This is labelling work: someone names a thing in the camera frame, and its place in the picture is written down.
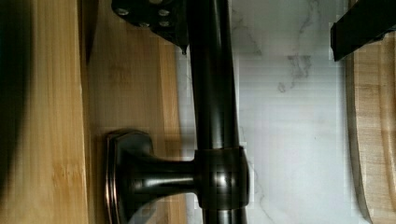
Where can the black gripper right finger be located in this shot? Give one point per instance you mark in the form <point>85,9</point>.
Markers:
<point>366,22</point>

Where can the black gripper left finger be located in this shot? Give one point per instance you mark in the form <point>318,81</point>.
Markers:
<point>165,18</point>

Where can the wooden drawer front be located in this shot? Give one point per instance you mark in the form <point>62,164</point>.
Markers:
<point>129,81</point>

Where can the black metal drawer handle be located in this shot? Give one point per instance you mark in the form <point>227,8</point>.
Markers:
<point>218,174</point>

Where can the wooden drawer box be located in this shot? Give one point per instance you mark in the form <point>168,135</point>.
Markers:
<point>43,121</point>

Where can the bamboo cutting board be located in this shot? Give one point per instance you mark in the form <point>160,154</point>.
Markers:
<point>370,111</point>

